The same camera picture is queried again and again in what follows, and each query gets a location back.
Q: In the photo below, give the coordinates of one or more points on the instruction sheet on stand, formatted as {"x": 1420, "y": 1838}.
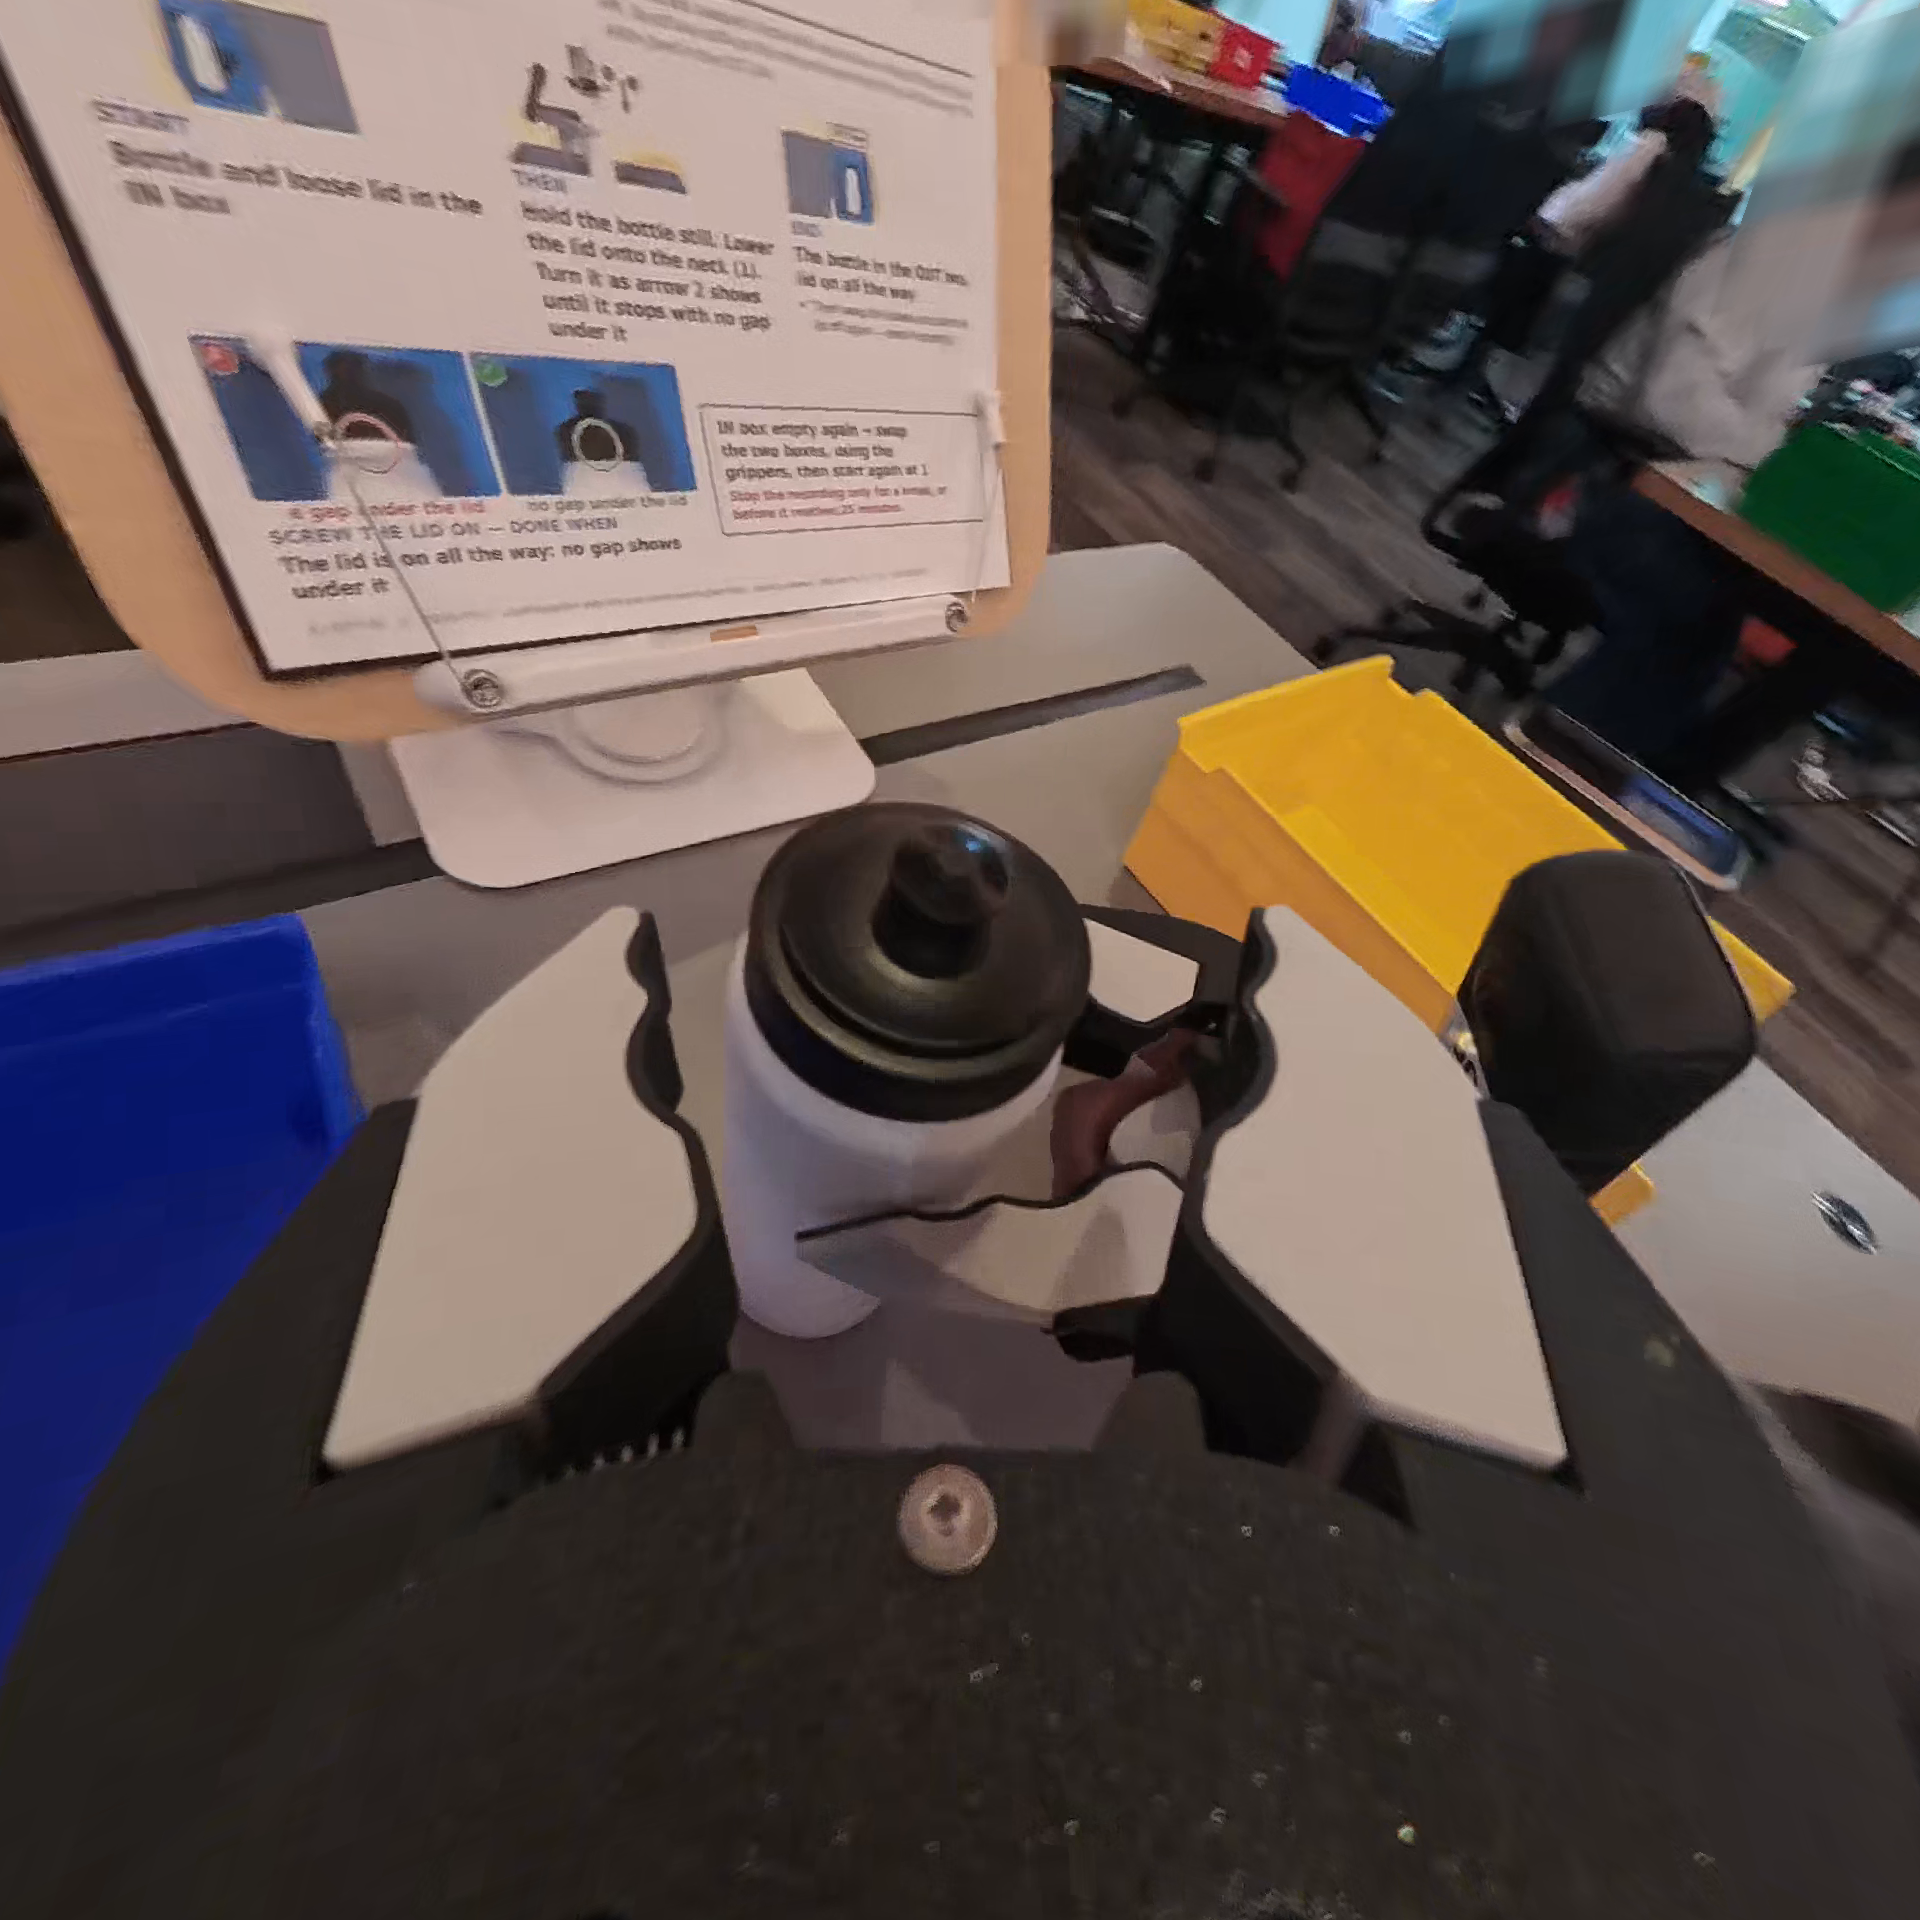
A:
{"x": 76, "y": 494}

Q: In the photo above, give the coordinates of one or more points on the small blue bin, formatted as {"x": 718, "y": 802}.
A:
{"x": 1335, "y": 99}

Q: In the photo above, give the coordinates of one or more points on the background table with bins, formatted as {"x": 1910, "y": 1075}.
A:
{"x": 1156, "y": 89}

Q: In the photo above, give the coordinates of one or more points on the background wooden desk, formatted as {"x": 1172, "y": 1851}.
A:
{"x": 1687, "y": 503}

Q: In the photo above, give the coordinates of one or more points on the white plastic bottle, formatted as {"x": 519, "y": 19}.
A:
{"x": 839, "y": 1172}

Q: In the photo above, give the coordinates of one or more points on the dark device with blue screen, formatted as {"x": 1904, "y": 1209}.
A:
{"x": 1635, "y": 797}

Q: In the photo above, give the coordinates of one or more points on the black bottle lid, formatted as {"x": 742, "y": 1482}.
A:
{"x": 902, "y": 991}

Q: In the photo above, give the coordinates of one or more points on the blue storage bin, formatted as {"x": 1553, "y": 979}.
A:
{"x": 149, "y": 1201}

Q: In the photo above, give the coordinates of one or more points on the small yellow bins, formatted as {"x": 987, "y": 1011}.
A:
{"x": 1172, "y": 31}

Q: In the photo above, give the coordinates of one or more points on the yellow storage bin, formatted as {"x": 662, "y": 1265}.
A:
{"x": 1349, "y": 839}

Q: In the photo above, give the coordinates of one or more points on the black office chair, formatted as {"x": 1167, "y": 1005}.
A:
{"x": 1349, "y": 226}

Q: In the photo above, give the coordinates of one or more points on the person's right forearm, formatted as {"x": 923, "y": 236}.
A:
{"x": 1862, "y": 1441}

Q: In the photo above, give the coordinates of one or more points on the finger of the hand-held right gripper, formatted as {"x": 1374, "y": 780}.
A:
{"x": 1020, "y": 1261}
{"x": 1142, "y": 985}

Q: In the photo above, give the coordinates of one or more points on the metal table grommet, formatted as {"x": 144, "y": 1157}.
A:
{"x": 1844, "y": 1220}

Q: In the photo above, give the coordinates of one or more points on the green storage bin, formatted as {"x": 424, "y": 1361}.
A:
{"x": 1839, "y": 517}

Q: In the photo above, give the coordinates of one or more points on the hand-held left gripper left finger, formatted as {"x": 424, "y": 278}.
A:
{"x": 494, "y": 1201}

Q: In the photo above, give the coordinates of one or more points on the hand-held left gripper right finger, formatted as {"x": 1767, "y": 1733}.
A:
{"x": 1381, "y": 1201}

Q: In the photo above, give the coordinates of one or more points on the small red bin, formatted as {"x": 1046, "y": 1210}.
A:
{"x": 1241, "y": 57}

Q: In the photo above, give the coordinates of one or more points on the printed instruction sheet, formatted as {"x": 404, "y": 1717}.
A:
{"x": 600, "y": 301}

